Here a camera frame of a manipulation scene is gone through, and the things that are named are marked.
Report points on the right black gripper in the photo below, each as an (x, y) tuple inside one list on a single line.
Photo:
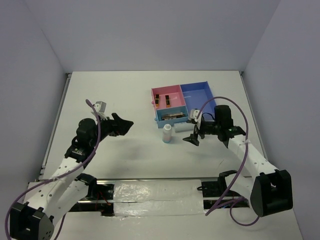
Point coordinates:
[(193, 137)]

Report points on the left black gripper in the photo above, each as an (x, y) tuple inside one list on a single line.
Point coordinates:
[(119, 126)]

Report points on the white spray bottle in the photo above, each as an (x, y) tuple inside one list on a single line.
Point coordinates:
[(180, 127)]

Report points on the white pastel bottle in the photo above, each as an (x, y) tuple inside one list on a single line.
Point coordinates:
[(167, 133)]

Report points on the long brown eyeshadow palette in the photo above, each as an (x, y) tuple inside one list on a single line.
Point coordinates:
[(171, 116)]

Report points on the black gold lipstick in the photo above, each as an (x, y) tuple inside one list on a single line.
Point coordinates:
[(157, 100), (167, 101)]

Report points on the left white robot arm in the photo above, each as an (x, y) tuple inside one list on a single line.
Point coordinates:
[(37, 217)]

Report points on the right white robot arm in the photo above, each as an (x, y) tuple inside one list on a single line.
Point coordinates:
[(268, 190)]

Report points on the pink blue purple organizer tray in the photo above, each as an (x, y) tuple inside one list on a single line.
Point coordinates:
[(183, 98)]

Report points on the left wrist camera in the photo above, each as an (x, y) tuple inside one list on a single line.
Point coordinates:
[(98, 110)]

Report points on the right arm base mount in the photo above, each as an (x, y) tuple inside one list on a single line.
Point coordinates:
[(213, 189)]

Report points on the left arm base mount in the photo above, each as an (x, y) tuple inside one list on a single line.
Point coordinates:
[(99, 201)]

